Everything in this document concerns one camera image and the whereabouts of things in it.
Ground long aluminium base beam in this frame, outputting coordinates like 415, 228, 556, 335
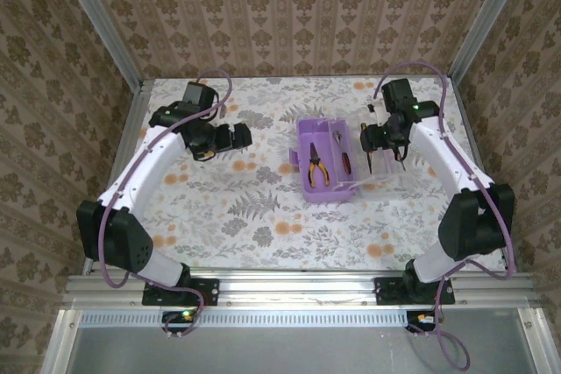
60, 272, 541, 308

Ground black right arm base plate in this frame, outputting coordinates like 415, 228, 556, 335
373, 276, 457, 307

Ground grey metal shelf panel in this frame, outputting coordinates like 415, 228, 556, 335
41, 307, 561, 374

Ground red handled steel tool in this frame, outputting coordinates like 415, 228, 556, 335
332, 130, 354, 176

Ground right aluminium corner post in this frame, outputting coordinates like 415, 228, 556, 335
449, 0, 534, 81

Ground yellow black screwdriver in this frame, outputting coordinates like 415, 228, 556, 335
360, 122, 374, 175

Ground aluminium frame strut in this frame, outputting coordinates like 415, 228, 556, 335
41, 307, 82, 374
516, 307, 554, 374

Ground yellow black handled pliers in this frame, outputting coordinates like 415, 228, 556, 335
308, 142, 332, 188

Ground aluminium corner post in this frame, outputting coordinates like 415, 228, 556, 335
49, 0, 145, 88
449, 0, 534, 81

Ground right aluminium side rail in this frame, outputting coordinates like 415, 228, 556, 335
451, 78, 518, 274

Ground aluminium side rail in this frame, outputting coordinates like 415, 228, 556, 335
451, 78, 518, 274
82, 80, 154, 277

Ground left aluminium side rail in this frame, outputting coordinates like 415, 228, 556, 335
82, 80, 154, 277

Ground slotted grey cable duct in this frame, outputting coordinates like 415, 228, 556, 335
78, 310, 415, 328

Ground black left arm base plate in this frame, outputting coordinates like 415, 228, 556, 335
142, 276, 221, 307

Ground left aluminium corner post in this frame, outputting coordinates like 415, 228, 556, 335
49, 0, 145, 88

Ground floral printed tablecloth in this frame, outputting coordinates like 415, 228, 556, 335
103, 75, 510, 271

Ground purple plastic tool box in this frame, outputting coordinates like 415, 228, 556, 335
288, 106, 413, 206

